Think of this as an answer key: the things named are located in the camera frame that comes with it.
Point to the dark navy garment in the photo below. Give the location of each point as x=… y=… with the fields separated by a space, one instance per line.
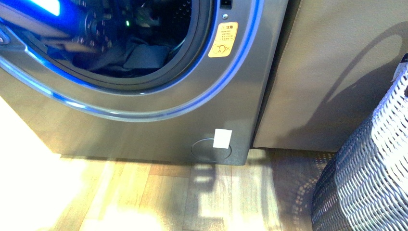
x=127 y=58

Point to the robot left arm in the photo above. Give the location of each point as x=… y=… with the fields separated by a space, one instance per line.
x=71 y=25

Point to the grey front-load washing machine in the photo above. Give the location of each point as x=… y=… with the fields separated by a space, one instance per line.
x=169 y=115

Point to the white paper tag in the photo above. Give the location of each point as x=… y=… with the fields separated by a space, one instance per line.
x=222 y=138

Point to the orange warning sticker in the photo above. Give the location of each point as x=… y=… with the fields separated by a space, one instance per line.
x=224 y=40

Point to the grey cabinet side panel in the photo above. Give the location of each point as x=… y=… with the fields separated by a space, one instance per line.
x=335 y=60

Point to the white woven laundry basket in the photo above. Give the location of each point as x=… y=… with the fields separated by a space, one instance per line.
x=364 y=187

